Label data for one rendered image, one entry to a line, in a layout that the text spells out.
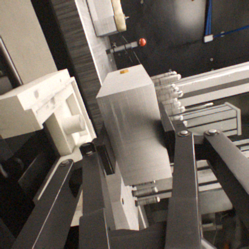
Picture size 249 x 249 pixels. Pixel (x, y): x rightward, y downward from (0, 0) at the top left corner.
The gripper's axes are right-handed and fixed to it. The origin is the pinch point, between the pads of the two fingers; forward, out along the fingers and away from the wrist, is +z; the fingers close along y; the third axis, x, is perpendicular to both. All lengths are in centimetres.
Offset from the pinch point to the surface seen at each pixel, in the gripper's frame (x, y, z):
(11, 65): 9.1, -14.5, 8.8
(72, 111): 0.7, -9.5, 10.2
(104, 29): 11.5, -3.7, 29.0
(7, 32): 39, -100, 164
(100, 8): 16.7, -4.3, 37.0
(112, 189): -6.5, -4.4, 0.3
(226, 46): -3, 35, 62
